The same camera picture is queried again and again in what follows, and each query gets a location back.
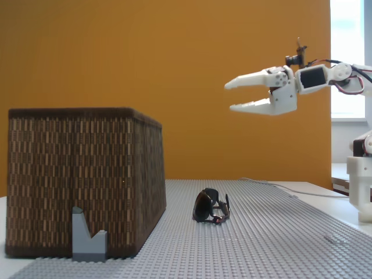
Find black sunglasses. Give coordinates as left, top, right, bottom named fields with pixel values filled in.
left=192, top=187, right=232, bottom=226

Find brown woven storage bin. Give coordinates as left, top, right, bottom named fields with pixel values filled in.
left=5, top=107, right=168, bottom=260

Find orange partition board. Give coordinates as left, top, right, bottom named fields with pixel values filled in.
left=0, top=0, right=332, bottom=183

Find bright window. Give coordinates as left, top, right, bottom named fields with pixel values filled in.
left=330, top=0, right=372, bottom=119

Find grey studded baseplate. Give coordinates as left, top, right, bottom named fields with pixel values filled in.
left=11, top=178, right=372, bottom=279

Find small clear flat plate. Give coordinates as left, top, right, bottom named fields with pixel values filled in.
left=323, top=235, right=348, bottom=245

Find grey sloped toy brick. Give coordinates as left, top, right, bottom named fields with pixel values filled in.
left=71, top=206, right=108, bottom=263

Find small black gripper camera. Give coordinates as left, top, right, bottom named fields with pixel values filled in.
left=285, top=37, right=309, bottom=70

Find red white servo cable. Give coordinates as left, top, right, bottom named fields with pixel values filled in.
left=331, top=76, right=366, bottom=96

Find thin grey table cable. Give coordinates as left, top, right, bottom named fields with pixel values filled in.
left=239, top=177, right=350, bottom=199

